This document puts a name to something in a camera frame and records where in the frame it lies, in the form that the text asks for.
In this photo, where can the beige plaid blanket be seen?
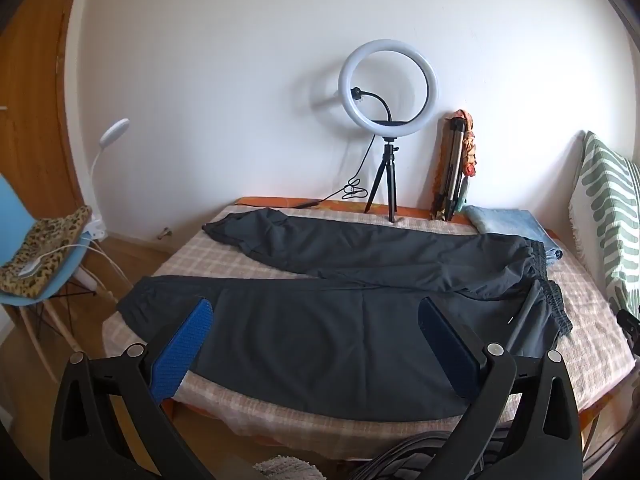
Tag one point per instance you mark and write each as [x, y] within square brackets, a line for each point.
[200, 260]

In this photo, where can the green patterned white pillow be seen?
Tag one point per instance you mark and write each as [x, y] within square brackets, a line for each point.
[605, 200]

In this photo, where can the orange patterned cloth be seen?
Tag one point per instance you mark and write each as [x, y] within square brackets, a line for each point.
[470, 155]

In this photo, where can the folded blue jeans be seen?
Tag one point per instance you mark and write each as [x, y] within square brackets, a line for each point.
[505, 220]

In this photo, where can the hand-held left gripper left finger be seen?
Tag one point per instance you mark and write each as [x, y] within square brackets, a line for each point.
[182, 350]

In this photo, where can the leopard print cushion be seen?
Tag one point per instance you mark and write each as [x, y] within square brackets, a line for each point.
[45, 245]

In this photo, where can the black pants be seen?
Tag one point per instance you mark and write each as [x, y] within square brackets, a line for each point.
[310, 330]

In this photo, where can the zebra striped clothing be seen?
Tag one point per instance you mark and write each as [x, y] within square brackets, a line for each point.
[400, 455]

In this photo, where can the blue chair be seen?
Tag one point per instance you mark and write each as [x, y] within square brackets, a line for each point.
[15, 220]

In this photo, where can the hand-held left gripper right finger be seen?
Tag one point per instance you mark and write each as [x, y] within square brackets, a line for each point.
[445, 350]

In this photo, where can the small door stopper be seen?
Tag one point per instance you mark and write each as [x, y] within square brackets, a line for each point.
[163, 232]

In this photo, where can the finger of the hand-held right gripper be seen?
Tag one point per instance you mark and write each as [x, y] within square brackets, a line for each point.
[629, 327]

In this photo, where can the white desk lamp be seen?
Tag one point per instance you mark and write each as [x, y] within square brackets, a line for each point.
[114, 127]

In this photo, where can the wooden door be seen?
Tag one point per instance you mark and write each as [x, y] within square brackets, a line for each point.
[35, 85]

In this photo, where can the white fluffy cloth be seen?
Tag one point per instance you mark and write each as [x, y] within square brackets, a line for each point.
[287, 469]

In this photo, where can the folded silver tripod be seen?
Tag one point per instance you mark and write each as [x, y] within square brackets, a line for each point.
[452, 160]

